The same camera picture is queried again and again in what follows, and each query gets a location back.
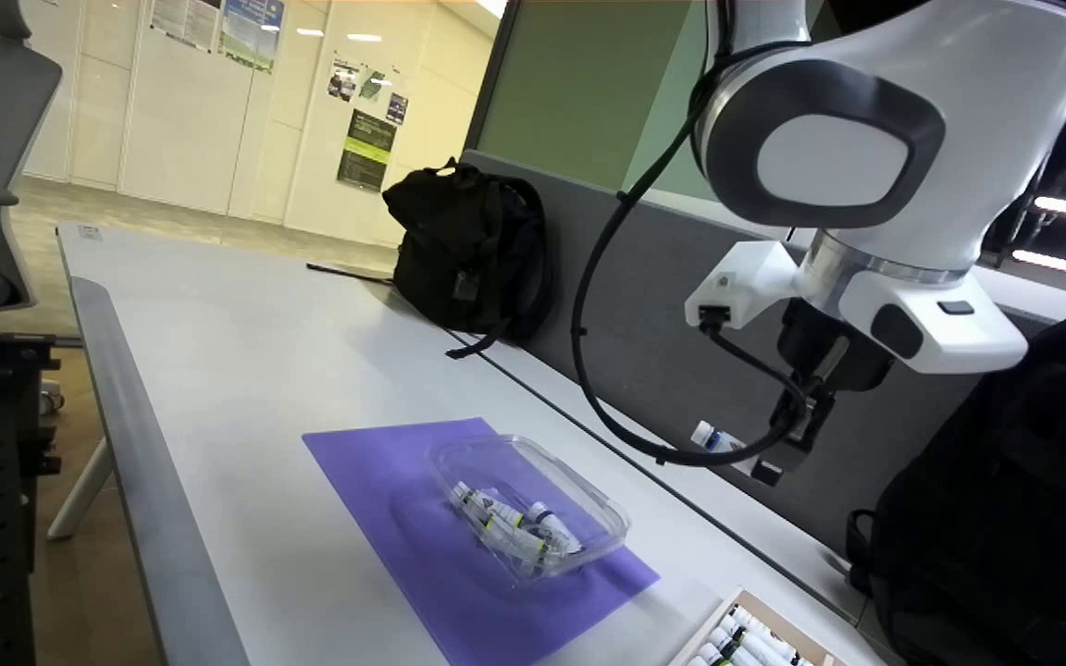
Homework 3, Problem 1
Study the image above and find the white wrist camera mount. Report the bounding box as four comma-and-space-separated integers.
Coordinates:
681, 239, 810, 336

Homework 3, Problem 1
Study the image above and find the wooden bottle box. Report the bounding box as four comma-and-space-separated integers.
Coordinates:
657, 590, 847, 666

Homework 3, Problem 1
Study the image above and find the large black backpack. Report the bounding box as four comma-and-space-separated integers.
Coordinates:
844, 292, 1066, 666

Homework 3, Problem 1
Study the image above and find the white table leg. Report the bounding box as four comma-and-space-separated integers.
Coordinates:
44, 438, 119, 549

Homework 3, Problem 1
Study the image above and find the grey partition panel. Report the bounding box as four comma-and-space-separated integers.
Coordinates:
464, 144, 1062, 564

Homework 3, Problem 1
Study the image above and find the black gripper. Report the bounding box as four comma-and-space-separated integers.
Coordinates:
767, 298, 898, 456

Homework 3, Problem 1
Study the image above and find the clear plastic tray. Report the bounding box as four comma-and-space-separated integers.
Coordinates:
427, 430, 633, 591

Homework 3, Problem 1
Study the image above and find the small white bottle black cap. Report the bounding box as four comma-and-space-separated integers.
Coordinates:
441, 479, 502, 524
730, 605, 805, 662
522, 496, 588, 561
471, 511, 560, 575
702, 623, 761, 666
688, 420, 788, 488

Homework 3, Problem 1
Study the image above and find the green black wall poster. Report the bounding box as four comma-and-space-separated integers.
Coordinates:
332, 107, 398, 195

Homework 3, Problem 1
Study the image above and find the large wall poster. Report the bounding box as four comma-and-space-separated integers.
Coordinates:
213, 0, 288, 75
143, 0, 226, 56

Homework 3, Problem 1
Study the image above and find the purple mat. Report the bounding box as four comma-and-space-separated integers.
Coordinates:
300, 415, 661, 666

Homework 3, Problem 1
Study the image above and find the black backpack with loose strap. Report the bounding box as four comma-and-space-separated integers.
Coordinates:
379, 157, 556, 362

